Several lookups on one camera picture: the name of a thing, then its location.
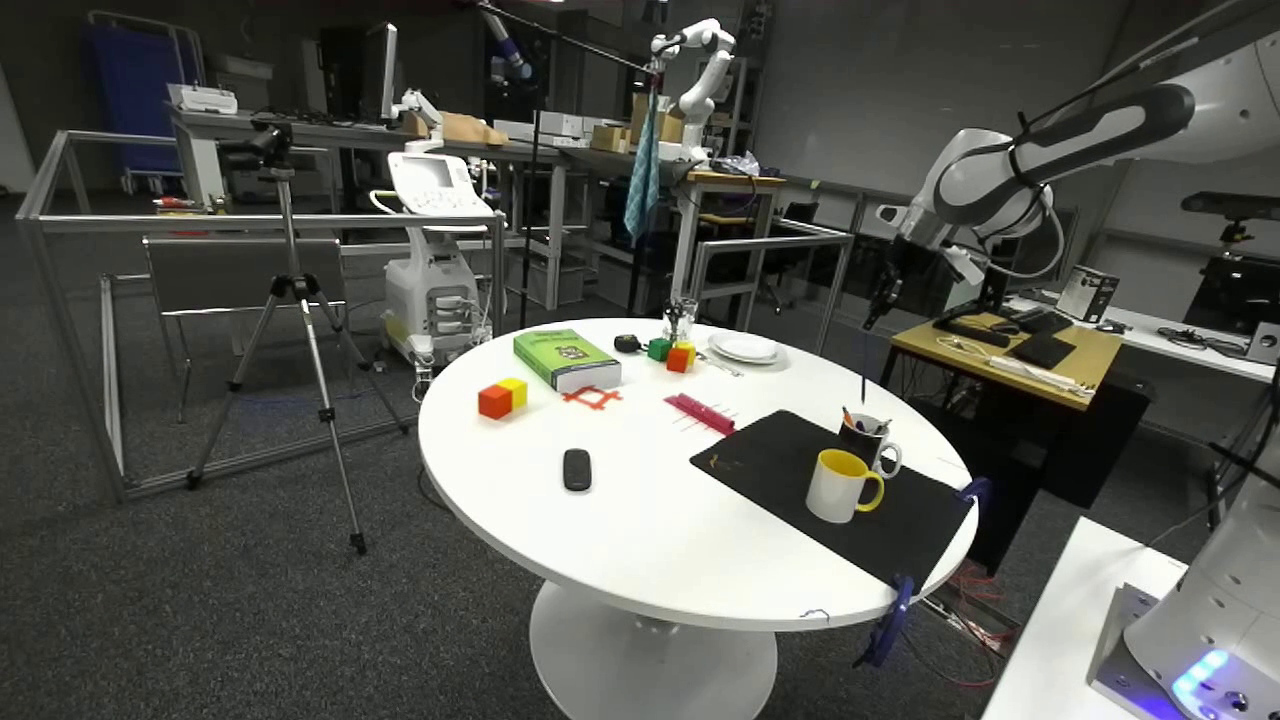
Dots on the white medical cart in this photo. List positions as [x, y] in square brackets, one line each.
[435, 306]

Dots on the white plate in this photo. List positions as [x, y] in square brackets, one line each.
[744, 351]

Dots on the blue clamp left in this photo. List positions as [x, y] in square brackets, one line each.
[889, 626]

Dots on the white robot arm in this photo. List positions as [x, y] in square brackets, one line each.
[991, 185]

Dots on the red and yellow cube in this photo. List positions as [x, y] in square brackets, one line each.
[504, 398]

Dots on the wooden side table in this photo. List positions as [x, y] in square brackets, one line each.
[1030, 408]

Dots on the yellow mug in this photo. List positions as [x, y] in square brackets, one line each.
[840, 485]

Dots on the grey mug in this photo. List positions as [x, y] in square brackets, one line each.
[869, 439]

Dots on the black computer mouse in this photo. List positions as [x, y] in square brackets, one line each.
[578, 468]

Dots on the pink ruler block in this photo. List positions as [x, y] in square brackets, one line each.
[711, 417]

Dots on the green and orange blocks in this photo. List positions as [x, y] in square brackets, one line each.
[669, 353]

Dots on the metal frame workbench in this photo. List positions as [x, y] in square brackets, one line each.
[59, 207]

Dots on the orange scissors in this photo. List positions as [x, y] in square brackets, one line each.
[595, 398]

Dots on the green book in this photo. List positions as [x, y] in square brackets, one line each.
[567, 361]

